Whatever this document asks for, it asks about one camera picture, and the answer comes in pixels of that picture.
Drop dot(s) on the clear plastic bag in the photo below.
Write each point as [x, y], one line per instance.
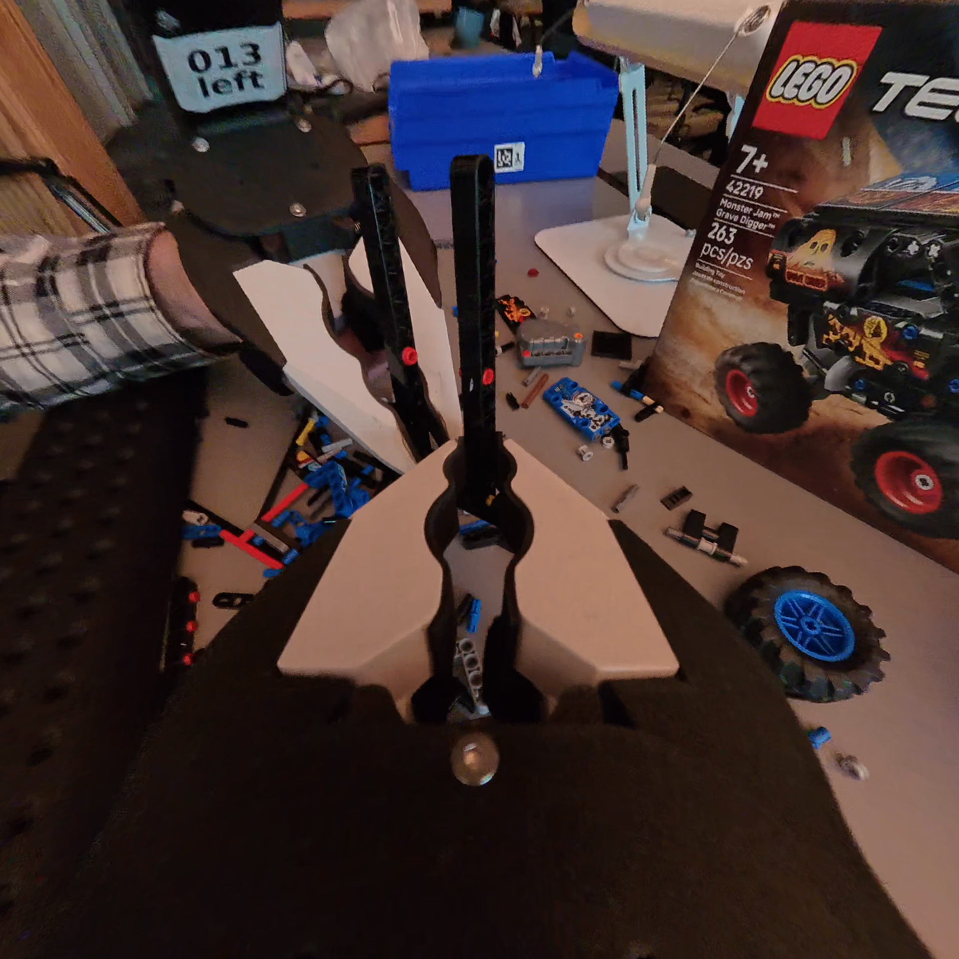
[374, 42]

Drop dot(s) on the grey desk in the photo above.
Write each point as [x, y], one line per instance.
[675, 464]

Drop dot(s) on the red toy axle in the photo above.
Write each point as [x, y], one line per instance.
[252, 547]

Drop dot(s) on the toy truck set box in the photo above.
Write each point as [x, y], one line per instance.
[839, 300]

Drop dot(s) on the blue bin with white tag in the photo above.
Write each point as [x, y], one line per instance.
[494, 120]

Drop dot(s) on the short dark toy beam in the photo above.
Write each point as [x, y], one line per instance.
[235, 600]

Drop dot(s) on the black toy connector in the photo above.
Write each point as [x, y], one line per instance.
[704, 536]

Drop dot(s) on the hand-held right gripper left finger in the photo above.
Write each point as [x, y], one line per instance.
[360, 599]

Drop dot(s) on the orange flame toy panel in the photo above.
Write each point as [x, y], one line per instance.
[514, 310]

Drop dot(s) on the white document stand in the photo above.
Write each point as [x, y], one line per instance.
[629, 262]

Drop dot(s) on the black square toy tile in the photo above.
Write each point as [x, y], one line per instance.
[610, 345]

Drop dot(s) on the black tire blue rim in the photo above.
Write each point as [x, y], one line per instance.
[801, 629]

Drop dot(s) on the pile of toy building pieces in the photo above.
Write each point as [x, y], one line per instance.
[322, 487]

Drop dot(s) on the black beam with red pins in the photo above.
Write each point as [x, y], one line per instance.
[183, 622]

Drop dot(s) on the person's left forearm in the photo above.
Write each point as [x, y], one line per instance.
[90, 315]

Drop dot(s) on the blue printed toy panel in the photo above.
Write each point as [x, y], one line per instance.
[581, 405]

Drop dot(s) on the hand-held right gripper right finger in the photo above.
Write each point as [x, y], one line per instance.
[588, 599]

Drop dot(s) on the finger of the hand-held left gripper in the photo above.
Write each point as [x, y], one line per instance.
[322, 353]
[427, 322]

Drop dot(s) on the grey toy motor block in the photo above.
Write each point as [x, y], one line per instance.
[551, 345]

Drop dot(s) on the wooden pillar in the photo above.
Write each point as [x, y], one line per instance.
[53, 105]

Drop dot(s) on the long black toy beam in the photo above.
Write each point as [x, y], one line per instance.
[475, 300]
[393, 300]

